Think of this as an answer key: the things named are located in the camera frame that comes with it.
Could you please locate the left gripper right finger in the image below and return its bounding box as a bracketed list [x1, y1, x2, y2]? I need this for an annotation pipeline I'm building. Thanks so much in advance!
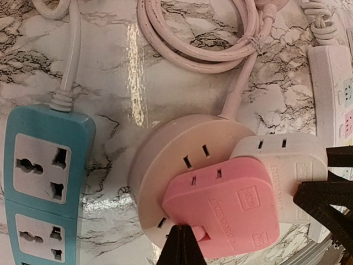
[180, 226, 207, 265]

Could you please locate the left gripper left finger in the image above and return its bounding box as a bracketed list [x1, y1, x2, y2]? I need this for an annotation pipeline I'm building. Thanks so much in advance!
[157, 225, 181, 265]

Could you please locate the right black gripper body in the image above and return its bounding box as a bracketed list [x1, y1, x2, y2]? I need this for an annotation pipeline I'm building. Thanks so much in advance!
[292, 146, 353, 265]

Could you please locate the white adapter plug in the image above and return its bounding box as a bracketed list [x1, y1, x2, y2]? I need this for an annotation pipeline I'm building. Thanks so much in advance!
[230, 132, 328, 224]

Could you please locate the pink adapter plug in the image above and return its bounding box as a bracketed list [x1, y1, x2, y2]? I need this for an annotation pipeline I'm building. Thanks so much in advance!
[162, 157, 280, 259]

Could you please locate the round pink socket base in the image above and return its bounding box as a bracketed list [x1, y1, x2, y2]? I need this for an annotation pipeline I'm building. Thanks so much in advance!
[128, 114, 255, 247]

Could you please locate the long white power strip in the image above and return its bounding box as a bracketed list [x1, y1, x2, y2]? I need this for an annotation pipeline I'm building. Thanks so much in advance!
[307, 27, 353, 243]

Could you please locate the teal power strip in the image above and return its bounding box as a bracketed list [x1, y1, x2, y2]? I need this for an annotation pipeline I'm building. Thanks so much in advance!
[4, 104, 96, 264]

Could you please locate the white long strip cord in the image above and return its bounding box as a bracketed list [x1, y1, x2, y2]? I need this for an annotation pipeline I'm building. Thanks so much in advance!
[300, 0, 341, 46]

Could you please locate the white teal strip cord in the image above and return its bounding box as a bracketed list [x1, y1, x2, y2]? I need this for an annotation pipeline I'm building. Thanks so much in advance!
[30, 0, 83, 113]

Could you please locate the pink coiled cord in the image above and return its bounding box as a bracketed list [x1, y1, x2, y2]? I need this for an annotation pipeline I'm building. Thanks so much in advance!
[136, 0, 293, 119]

